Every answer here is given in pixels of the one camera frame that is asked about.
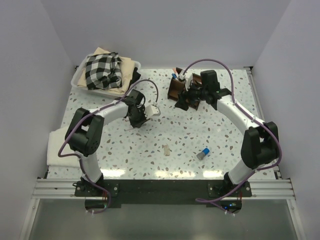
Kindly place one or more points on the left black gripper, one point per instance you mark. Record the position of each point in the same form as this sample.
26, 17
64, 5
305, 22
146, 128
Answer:
144, 120

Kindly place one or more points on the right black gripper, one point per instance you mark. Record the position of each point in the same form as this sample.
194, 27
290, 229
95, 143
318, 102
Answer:
181, 103

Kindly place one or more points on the blue tip white pen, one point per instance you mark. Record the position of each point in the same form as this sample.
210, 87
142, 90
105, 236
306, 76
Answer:
174, 76

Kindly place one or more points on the blue grey glue stick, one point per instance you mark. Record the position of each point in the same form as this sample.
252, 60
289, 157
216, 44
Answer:
203, 153

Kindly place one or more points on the orange tip white pen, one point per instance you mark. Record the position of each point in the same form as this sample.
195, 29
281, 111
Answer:
176, 73

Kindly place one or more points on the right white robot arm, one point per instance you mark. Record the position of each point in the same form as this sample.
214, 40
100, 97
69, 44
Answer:
260, 144

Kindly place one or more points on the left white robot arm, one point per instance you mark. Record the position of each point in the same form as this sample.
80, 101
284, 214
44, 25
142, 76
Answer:
86, 128

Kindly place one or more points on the brown wooden desk organizer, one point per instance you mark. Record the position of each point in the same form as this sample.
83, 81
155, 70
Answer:
177, 86

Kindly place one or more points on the beige eraser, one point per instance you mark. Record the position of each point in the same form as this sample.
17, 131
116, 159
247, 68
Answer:
166, 150

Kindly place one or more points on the black folded cloth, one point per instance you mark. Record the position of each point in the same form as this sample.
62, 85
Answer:
135, 77

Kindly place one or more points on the beige folded cloth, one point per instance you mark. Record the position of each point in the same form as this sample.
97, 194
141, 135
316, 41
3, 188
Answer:
126, 66

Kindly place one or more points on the white plastic laundry basket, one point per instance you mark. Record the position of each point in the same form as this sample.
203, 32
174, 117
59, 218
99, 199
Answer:
76, 77

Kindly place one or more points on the black white checkered cloth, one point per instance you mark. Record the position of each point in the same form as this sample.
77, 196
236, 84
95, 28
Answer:
102, 71

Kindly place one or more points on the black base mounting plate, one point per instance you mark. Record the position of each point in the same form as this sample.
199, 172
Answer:
147, 192

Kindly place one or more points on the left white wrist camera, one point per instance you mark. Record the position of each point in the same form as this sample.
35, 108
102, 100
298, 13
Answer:
152, 111

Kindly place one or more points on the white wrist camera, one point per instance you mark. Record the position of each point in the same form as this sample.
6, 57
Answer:
187, 79
152, 111

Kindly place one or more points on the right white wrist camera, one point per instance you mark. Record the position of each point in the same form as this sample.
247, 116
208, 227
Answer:
187, 79

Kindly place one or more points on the aluminium frame rail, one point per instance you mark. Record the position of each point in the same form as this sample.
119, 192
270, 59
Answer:
261, 189

